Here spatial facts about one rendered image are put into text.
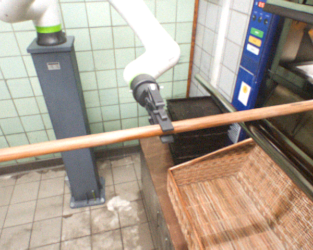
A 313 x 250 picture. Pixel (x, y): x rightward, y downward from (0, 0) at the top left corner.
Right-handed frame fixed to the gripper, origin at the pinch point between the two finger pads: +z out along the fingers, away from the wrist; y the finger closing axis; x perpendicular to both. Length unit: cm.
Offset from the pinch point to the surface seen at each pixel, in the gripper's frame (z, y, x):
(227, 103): -9.9, 1.8, -23.9
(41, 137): -124, 85, 67
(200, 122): 1.2, -1.2, -9.4
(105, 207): -68, 119, 23
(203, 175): -27, 55, -30
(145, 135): 1.8, -0.2, 5.6
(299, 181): 22.5, 2.4, -23.2
